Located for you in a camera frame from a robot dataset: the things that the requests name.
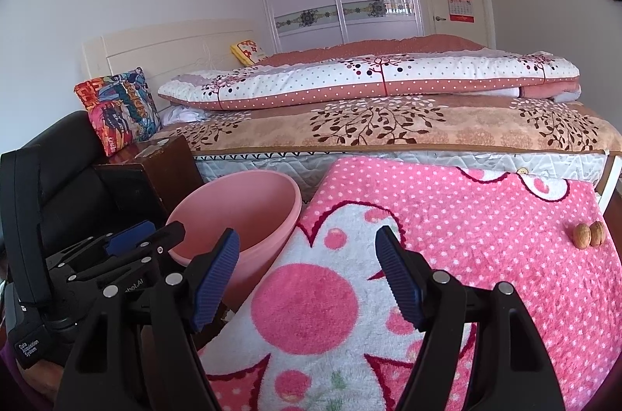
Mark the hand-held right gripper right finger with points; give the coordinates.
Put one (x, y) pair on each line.
(398, 280)

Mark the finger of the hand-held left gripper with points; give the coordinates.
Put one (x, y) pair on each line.
(167, 238)
(129, 238)

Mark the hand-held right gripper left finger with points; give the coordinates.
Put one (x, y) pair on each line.
(218, 277)

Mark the pink plastic bin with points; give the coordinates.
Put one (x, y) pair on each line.
(233, 207)

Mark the person's left forearm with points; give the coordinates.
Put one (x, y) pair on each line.
(7, 367)

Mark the dark wooden nightstand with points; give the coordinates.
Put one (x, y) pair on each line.
(165, 168)

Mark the black chair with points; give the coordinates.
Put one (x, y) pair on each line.
(68, 158)

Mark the pink dotted printed blanket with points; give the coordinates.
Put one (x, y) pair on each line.
(437, 207)

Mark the white quilted mattress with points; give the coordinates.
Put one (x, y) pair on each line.
(272, 168)

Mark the colourful printed cushion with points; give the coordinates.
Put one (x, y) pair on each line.
(119, 109)

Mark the tan tree-print blanket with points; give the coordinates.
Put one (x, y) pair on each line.
(437, 124)

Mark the walnut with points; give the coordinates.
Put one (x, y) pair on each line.
(597, 234)
(581, 237)

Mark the cream bed headboard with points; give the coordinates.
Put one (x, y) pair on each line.
(160, 46)

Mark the yellow patterned pillow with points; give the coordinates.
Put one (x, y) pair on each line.
(248, 51)

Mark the white dotted folded quilt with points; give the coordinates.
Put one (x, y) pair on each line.
(340, 73)

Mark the wooden bed frame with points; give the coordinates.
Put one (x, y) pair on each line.
(610, 177)

